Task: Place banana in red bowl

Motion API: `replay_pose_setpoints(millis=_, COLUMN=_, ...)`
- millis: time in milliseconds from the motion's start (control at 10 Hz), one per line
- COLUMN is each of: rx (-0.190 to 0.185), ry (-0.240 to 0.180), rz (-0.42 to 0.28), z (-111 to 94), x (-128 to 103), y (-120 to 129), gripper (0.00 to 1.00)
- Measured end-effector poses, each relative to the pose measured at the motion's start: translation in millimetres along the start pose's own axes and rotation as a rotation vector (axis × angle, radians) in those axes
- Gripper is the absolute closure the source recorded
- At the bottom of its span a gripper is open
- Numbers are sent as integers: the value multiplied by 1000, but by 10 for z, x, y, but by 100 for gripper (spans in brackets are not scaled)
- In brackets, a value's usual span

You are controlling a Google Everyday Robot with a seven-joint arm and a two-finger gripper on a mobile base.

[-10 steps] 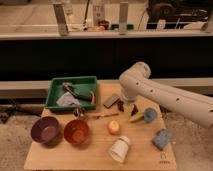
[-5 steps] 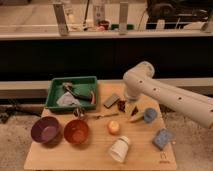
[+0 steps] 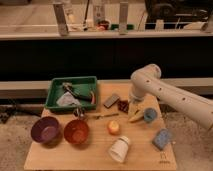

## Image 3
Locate green plastic tray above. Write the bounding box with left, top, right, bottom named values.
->
left=45, top=76, right=98, bottom=112

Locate dark green tool in tray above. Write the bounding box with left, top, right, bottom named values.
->
left=62, top=82, right=95, bottom=104

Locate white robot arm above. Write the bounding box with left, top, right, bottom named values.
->
left=129, top=64, right=213, bottom=130

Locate grey cloth in tray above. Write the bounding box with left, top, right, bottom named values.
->
left=56, top=92, right=80, bottom=106

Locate red grapes bunch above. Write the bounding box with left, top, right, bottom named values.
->
left=117, top=100, right=129, bottom=113

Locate metal fork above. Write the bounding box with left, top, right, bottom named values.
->
left=92, top=113, right=119, bottom=120

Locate yellow red apple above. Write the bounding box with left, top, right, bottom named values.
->
left=107, top=120, right=120, bottom=135

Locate yellow banana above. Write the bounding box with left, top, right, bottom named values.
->
left=129, top=110, right=144, bottom=122

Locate small dark metal object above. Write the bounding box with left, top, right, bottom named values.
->
left=74, top=107, right=84, bottom=118

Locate red bowl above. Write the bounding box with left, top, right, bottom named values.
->
left=64, top=119, right=89, bottom=145

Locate grey rectangular block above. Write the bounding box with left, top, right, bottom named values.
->
left=103, top=93, right=120, bottom=108

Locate white cup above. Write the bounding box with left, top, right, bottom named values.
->
left=108, top=136, right=131, bottom=163

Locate blue cup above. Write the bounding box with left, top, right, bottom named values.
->
left=144, top=108, right=157, bottom=123

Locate purple bowl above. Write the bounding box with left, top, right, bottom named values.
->
left=31, top=116, right=62, bottom=144

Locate blue sponge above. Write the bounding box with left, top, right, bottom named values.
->
left=152, top=129, right=172, bottom=150

